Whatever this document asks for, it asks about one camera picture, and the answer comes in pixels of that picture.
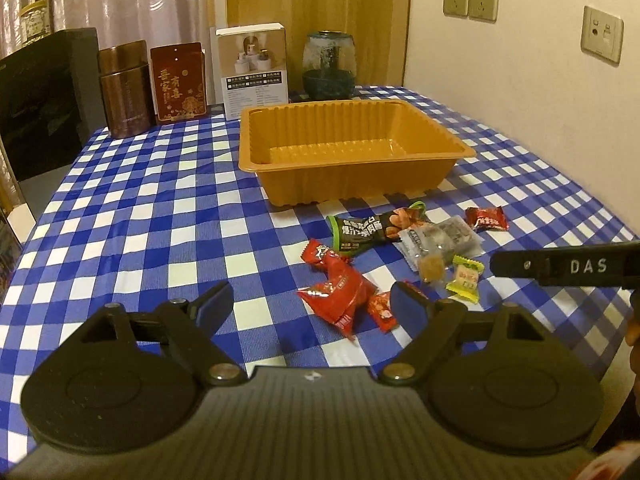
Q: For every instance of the yellow green candy packet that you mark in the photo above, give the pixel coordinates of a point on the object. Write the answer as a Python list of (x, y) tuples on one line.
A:
[(467, 274)]

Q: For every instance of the clear amber candy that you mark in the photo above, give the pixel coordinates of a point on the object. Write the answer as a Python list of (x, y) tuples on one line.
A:
[(431, 268)]

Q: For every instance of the large red candy packet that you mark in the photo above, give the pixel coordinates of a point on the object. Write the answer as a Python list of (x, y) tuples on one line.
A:
[(337, 299)]

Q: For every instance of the right human hand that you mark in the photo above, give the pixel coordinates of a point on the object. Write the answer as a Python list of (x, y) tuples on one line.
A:
[(632, 337)]

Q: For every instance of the brown metal canister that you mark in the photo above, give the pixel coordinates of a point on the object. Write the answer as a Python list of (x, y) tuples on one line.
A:
[(126, 89)]

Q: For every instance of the dark red snack packet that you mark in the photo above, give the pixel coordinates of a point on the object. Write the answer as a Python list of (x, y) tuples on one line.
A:
[(486, 219)]

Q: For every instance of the beige network wall plate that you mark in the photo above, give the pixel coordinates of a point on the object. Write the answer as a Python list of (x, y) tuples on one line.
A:
[(602, 35)]

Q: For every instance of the small red candy packet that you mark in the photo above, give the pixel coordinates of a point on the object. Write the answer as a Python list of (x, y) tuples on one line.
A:
[(321, 256)]

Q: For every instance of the green black nut packet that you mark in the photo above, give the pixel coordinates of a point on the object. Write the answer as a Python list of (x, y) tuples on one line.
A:
[(350, 235)]

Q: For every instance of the small orange red candy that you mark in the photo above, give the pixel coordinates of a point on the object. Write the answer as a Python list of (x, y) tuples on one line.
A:
[(382, 309)]

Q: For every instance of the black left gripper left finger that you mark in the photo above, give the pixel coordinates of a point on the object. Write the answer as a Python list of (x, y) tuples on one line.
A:
[(189, 326)]

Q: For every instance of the clear pastry packet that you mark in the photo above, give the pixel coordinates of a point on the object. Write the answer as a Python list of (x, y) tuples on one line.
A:
[(451, 237)]

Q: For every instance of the orange plastic tray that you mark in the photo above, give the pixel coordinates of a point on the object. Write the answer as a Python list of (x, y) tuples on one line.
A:
[(336, 150)]

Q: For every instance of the right beige wall socket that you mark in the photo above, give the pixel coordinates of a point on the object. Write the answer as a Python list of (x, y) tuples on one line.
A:
[(483, 10)]

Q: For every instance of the white humidifier box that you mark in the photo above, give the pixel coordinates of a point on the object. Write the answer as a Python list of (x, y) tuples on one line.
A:
[(252, 65)]

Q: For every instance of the red gold gift box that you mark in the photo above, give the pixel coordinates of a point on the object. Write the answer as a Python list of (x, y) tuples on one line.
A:
[(178, 75)]

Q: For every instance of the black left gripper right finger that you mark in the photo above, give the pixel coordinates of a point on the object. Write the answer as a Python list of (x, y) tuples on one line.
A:
[(433, 327)]

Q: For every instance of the glass jar on monitor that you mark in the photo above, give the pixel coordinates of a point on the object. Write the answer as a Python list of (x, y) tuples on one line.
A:
[(35, 22)]

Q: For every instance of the blue white checkered tablecloth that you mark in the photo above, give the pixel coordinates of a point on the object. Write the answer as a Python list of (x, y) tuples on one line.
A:
[(169, 213)]

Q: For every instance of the green glass terrarium jar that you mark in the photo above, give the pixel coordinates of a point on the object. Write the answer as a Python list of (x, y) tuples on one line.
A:
[(329, 65)]

